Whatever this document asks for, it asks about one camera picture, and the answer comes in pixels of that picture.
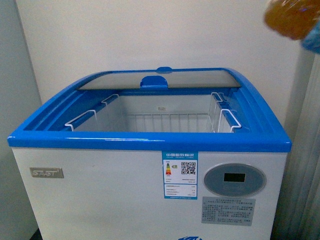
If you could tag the grey vertical blind curtain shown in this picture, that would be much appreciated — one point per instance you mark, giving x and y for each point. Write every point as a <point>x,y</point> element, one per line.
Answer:
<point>298,212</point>

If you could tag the white wire freezer basket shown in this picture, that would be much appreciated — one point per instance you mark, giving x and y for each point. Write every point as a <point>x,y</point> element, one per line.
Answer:
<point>201,113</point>

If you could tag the energy label sticker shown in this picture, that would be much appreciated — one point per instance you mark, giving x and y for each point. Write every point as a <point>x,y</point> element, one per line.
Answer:
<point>180,174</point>

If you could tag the grey instruction sticker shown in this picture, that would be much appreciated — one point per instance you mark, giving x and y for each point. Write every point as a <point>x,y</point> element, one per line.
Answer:
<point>227,211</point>

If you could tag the silver brand badge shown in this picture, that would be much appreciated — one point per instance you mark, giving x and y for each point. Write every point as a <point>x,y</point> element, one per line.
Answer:
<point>47,172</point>

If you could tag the round grey control panel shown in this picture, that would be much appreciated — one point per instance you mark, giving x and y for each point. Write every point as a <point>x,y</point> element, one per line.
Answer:
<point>234,180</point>

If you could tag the glass freezer sliding lid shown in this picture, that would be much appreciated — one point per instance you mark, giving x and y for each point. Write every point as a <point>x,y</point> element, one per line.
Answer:
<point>163,78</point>

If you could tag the white blue chest freezer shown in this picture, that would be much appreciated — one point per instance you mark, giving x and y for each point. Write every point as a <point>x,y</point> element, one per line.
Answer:
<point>113,181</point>

